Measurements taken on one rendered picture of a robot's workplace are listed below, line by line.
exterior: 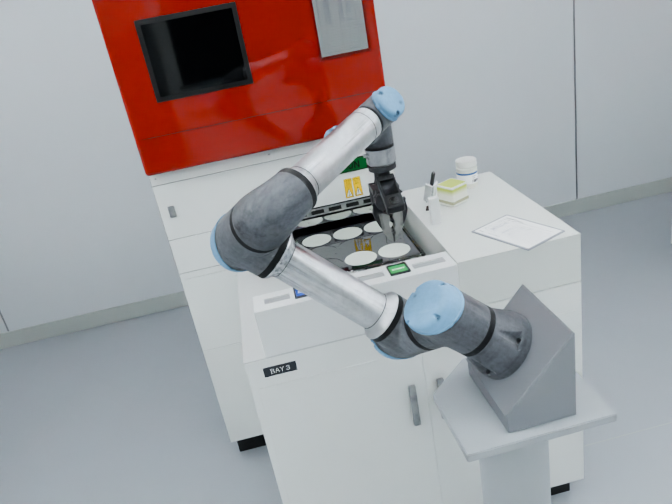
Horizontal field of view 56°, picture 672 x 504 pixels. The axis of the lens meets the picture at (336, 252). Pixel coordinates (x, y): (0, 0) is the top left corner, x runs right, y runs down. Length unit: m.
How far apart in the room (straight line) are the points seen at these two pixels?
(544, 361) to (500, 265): 0.50
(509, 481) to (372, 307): 0.51
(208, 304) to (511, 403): 1.31
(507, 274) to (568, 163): 2.54
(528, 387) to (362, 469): 0.81
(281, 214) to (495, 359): 0.53
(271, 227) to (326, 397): 0.77
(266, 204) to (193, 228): 1.08
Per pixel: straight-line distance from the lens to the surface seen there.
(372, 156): 1.59
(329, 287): 1.31
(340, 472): 1.99
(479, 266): 1.74
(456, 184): 2.07
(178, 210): 2.21
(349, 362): 1.77
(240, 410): 2.59
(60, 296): 4.08
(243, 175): 2.17
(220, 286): 2.31
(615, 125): 4.37
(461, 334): 1.30
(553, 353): 1.32
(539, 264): 1.81
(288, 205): 1.16
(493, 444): 1.36
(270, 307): 1.66
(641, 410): 2.76
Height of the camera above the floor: 1.74
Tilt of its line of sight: 24 degrees down
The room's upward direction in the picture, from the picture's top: 11 degrees counter-clockwise
